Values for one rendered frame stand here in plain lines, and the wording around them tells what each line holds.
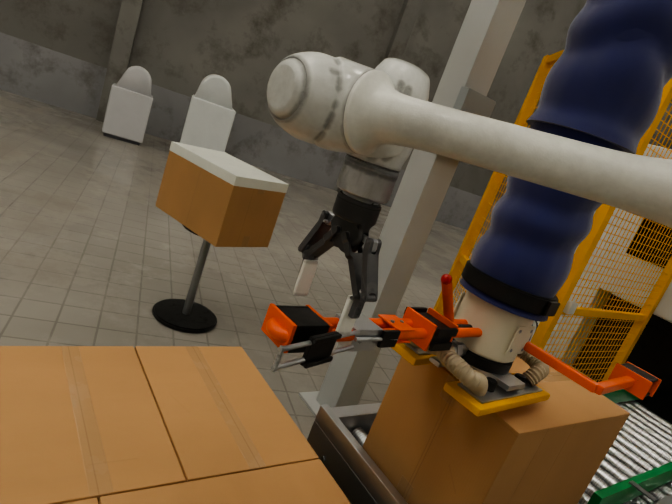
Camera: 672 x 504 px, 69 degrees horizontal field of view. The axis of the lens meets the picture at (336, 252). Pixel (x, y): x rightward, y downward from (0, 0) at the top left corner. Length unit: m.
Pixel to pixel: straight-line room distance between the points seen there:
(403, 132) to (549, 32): 12.56
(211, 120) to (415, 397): 7.42
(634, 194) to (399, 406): 1.02
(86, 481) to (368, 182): 0.92
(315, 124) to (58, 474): 1.00
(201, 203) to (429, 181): 1.24
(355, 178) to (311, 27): 9.71
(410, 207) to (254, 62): 8.08
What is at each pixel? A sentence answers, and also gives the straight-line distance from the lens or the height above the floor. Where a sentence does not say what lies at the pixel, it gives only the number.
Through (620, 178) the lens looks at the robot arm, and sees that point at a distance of 0.63.
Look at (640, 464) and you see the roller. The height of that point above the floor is 0.53.
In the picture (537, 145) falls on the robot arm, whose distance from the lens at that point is 0.60.
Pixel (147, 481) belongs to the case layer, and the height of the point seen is 0.54.
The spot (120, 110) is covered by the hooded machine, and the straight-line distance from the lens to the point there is 8.52.
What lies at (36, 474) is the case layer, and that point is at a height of 0.54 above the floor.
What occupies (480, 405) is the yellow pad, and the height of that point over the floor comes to 1.01.
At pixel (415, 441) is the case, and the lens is 1.46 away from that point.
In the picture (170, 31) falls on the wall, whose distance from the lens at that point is 10.03.
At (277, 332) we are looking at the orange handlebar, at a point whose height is 1.13.
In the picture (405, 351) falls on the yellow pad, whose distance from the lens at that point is 1.21.
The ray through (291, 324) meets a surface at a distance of 0.76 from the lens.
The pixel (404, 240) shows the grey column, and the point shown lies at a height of 1.04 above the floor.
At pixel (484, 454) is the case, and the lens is 1.32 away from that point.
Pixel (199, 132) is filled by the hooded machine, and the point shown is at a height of 0.50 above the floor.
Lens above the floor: 1.46
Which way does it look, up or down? 14 degrees down
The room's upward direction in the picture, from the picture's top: 20 degrees clockwise
